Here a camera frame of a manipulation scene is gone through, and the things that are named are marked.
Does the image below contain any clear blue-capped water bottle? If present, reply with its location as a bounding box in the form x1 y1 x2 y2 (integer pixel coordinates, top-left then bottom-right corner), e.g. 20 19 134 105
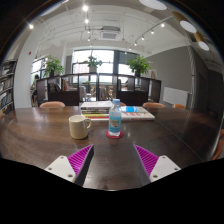
108 98 123 137

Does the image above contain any white wall radiator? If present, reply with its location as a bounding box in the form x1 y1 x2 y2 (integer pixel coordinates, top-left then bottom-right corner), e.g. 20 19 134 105
162 86 189 108

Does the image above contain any group of ceiling spotlights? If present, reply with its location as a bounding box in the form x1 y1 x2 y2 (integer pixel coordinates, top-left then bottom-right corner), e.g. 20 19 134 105
28 4 166 48

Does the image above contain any bushy green potted plant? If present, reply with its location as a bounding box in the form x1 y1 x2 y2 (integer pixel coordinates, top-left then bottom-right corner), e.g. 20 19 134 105
43 55 65 78

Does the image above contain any group of orange chairs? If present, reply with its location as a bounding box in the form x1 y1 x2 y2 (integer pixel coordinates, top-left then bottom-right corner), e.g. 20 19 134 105
39 100 224 162

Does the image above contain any stack of books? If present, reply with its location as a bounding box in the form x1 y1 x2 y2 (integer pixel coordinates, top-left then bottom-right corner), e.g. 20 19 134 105
79 100 114 121

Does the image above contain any group of round ceiling panels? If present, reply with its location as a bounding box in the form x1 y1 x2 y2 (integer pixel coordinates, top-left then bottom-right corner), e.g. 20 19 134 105
138 0 210 52

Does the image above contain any cream ceramic mug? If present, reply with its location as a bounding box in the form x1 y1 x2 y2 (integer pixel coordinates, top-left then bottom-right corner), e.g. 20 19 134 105
68 114 93 140

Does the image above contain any green plant in white pot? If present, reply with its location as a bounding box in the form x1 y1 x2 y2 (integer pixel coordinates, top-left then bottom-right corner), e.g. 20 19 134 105
83 55 103 74

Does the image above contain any book with blue cover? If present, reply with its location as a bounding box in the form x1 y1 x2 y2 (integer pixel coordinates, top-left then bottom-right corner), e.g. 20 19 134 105
118 105 156 122

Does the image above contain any low black shelf unit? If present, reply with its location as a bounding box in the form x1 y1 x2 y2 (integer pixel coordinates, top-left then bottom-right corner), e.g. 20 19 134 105
35 72 162 107

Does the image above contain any ceiling air conditioner unit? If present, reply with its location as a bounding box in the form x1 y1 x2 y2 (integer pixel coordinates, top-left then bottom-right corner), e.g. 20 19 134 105
99 25 122 42

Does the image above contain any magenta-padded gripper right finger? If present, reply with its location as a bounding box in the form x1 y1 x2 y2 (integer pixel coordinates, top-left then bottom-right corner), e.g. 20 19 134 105
133 144 182 186

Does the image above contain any tall dark bookshelf unit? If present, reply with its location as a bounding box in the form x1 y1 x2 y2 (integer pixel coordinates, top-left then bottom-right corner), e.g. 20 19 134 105
0 59 18 114

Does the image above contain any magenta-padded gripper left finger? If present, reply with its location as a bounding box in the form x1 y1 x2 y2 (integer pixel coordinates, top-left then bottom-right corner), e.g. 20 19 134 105
44 144 95 187

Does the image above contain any person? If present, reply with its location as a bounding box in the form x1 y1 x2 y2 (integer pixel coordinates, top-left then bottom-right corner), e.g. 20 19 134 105
30 74 41 104

